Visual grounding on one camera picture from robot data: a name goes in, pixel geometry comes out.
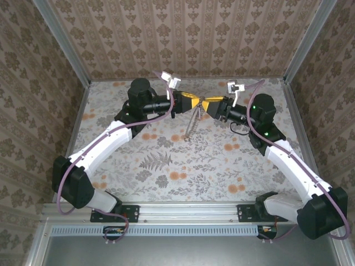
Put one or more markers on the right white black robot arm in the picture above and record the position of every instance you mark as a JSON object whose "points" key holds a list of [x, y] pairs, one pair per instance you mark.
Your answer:
{"points": [[296, 166]]}

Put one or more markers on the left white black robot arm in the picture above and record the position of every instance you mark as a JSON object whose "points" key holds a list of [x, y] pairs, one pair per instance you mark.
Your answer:
{"points": [[102, 149]]}

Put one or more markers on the grey metal shelf panel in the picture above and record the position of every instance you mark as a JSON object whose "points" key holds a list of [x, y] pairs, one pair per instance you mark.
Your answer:
{"points": [[180, 252]]}

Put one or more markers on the aluminium table side rail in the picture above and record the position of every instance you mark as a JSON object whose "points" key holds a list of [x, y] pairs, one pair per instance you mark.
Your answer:
{"points": [[299, 124], [83, 105]]}

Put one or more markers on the aluminium frame post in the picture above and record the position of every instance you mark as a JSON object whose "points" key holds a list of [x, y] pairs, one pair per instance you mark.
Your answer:
{"points": [[63, 44], [310, 41]]}

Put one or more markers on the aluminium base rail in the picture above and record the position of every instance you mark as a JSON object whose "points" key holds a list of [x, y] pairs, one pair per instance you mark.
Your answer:
{"points": [[188, 212]]}

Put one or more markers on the aluminium frame bar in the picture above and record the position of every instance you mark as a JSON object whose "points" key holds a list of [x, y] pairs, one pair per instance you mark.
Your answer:
{"points": [[345, 255], [36, 249]]}

